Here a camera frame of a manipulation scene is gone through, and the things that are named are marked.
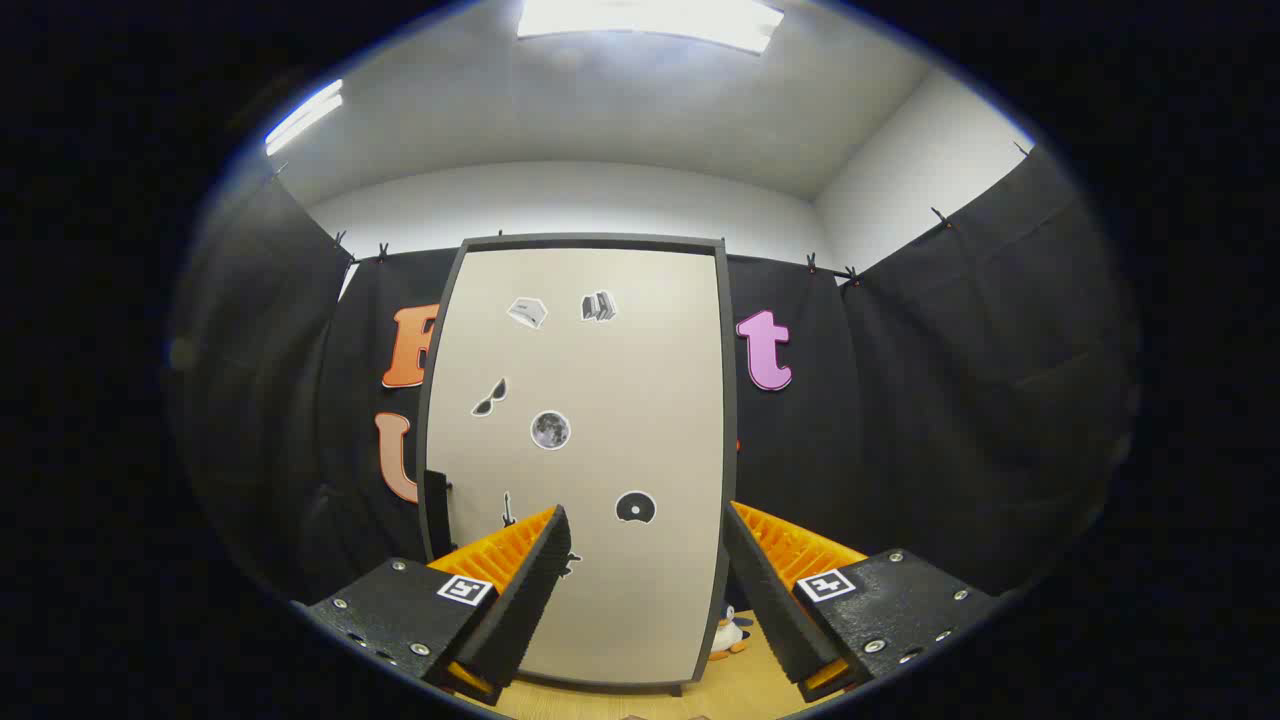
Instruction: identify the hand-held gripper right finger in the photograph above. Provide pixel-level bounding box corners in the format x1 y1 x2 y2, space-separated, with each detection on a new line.
722 500 1004 704

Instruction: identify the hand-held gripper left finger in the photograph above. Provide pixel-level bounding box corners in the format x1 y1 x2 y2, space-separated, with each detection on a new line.
300 503 576 706

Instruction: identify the grey shoe cabinet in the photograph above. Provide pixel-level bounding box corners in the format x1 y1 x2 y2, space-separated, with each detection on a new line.
415 233 739 696

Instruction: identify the beige shoe cabinet door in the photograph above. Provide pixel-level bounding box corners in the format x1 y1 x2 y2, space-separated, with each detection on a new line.
422 247 726 686

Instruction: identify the penguin plush toy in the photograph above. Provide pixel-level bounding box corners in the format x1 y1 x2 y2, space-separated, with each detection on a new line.
708 605 753 661

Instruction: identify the black backdrop cloth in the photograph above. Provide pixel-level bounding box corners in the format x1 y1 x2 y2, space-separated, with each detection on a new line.
170 145 1141 601

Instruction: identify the narrow ceiling light panel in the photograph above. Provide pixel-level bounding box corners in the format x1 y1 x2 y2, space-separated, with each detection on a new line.
264 80 344 156

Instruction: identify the large ceiling light panel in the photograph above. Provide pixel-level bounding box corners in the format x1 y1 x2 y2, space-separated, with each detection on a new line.
517 0 784 56

